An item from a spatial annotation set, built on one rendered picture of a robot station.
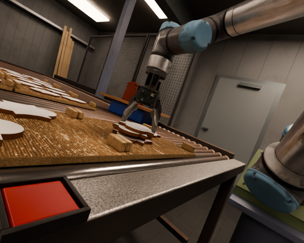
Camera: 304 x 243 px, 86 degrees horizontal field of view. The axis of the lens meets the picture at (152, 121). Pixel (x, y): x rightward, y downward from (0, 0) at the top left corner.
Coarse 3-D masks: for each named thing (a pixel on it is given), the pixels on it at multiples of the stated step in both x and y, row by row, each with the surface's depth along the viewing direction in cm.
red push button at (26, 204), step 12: (12, 192) 17; (24, 192) 17; (36, 192) 18; (48, 192) 19; (60, 192) 19; (12, 204) 16; (24, 204) 16; (36, 204) 16; (48, 204) 17; (60, 204) 18; (72, 204) 18; (12, 216) 14; (24, 216) 15; (36, 216) 15; (48, 216) 16
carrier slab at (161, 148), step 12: (84, 120) 59; (96, 120) 66; (96, 132) 49; (108, 132) 54; (132, 144) 49; (144, 144) 55; (156, 144) 61; (168, 144) 70; (132, 156) 41; (144, 156) 44; (156, 156) 49; (168, 156) 54; (180, 156) 60; (192, 156) 69
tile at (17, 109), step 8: (0, 104) 38; (8, 104) 41; (16, 104) 43; (0, 112) 36; (8, 112) 37; (16, 112) 37; (24, 112) 39; (32, 112) 41; (40, 112) 44; (48, 112) 47; (40, 120) 41; (48, 120) 42
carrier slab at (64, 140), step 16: (32, 128) 34; (48, 128) 37; (64, 128) 41; (80, 128) 46; (16, 144) 25; (32, 144) 27; (48, 144) 29; (64, 144) 32; (80, 144) 35; (96, 144) 38; (0, 160) 21; (16, 160) 22; (32, 160) 24; (48, 160) 26; (64, 160) 27; (80, 160) 30; (96, 160) 32; (112, 160) 36
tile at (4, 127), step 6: (0, 120) 29; (0, 126) 27; (6, 126) 28; (12, 126) 28; (18, 126) 29; (0, 132) 25; (6, 132) 26; (12, 132) 26; (18, 132) 27; (0, 138) 23; (6, 138) 25; (12, 138) 26; (0, 144) 23
